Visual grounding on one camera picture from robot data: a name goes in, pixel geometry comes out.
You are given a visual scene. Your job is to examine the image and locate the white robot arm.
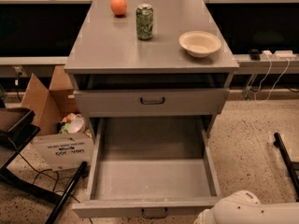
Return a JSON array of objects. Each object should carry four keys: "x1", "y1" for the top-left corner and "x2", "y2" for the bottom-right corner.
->
[{"x1": 193, "y1": 190, "x2": 299, "y2": 224}]

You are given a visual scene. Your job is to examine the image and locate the grey drawer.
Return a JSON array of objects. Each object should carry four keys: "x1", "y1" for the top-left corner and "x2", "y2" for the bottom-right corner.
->
[
  {"x1": 74, "y1": 89, "x2": 229, "y2": 118},
  {"x1": 73, "y1": 117, "x2": 221, "y2": 218}
]

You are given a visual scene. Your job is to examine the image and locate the white power adapter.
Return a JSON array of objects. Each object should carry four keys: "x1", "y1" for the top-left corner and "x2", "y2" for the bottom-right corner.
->
[{"x1": 262, "y1": 50, "x2": 296, "y2": 61}]

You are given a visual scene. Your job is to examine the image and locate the black chair frame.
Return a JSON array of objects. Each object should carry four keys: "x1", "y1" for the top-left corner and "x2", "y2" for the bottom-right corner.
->
[{"x1": 0, "y1": 105, "x2": 61, "y2": 204}]

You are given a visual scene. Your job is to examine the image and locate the green soda can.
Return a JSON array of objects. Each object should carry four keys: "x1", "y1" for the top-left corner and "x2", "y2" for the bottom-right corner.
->
[{"x1": 135, "y1": 4, "x2": 153, "y2": 40}]

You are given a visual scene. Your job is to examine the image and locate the wall power outlet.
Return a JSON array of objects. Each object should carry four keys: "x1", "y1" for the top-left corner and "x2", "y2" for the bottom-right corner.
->
[{"x1": 13, "y1": 66, "x2": 25, "y2": 77}]

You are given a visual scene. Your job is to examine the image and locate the white crumpled trash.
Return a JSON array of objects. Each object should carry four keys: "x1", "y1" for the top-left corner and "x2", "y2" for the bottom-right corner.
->
[{"x1": 58, "y1": 113, "x2": 88, "y2": 133}]

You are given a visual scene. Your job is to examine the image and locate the black small device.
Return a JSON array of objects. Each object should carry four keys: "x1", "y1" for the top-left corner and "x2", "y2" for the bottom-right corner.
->
[{"x1": 249, "y1": 49, "x2": 261, "y2": 61}]

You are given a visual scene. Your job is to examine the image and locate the white hanging cable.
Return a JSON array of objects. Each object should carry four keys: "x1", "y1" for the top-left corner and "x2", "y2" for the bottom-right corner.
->
[{"x1": 253, "y1": 57, "x2": 292, "y2": 105}]

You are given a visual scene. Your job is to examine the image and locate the black pole left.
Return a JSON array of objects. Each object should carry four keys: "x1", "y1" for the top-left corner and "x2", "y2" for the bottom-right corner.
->
[{"x1": 45, "y1": 161, "x2": 87, "y2": 224}]

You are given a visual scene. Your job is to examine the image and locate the brown cardboard box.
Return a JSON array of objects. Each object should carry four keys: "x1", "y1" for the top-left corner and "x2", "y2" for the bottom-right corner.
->
[{"x1": 21, "y1": 65, "x2": 94, "y2": 171}]

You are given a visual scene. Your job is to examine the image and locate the orange fruit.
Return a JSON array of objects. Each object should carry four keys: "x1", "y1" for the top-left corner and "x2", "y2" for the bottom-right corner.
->
[{"x1": 110, "y1": 0, "x2": 127, "y2": 16}]

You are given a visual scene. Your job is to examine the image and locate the black pole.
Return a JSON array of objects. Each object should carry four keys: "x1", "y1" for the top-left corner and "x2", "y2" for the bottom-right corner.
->
[
  {"x1": 274, "y1": 133, "x2": 299, "y2": 201},
  {"x1": 45, "y1": 161, "x2": 87, "y2": 224}
]

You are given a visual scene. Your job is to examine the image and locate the grey drawer cabinet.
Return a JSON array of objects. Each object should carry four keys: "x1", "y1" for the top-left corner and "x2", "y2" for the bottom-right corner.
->
[{"x1": 64, "y1": 0, "x2": 239, "y2": 130}]

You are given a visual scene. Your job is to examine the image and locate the black floor cable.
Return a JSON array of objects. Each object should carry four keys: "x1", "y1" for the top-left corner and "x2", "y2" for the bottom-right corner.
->
[{"x1": 12, "y1": 147, "x2": 94, "y2": 224}]

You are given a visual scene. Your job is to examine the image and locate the white paper bowl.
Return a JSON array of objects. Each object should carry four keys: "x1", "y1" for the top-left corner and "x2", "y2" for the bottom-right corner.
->
[{"x1": 179, "y1": 31, "x2": 221, "y2": 58}]

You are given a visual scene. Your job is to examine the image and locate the black pole right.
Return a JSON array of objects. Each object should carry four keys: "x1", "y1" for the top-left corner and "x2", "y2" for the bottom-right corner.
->
[{"x1": 274, "y1": 133, "x2": 299, "y2": 201}]

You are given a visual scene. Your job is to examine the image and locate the grey top drawer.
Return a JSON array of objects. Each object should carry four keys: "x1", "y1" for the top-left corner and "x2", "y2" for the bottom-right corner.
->
[{"x1": 74, "y1": 89, "x2": 229, "y2": 118}]

